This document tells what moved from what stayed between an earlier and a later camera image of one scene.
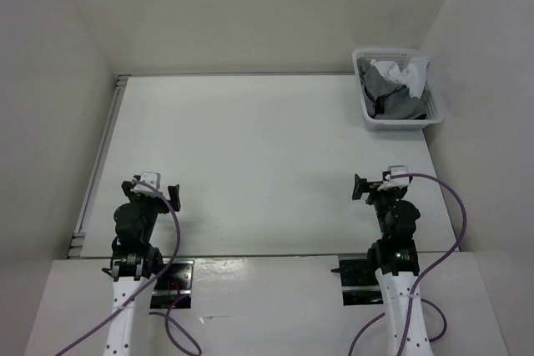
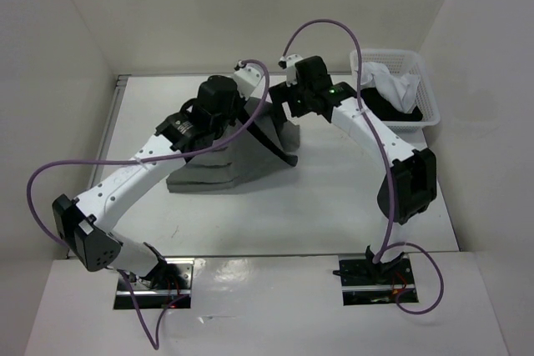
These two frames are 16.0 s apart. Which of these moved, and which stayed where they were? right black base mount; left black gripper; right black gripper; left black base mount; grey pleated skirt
Moved: left black gripper; grey pleated skirt; right black gripper
Stayed: right black base mount; left black base mount
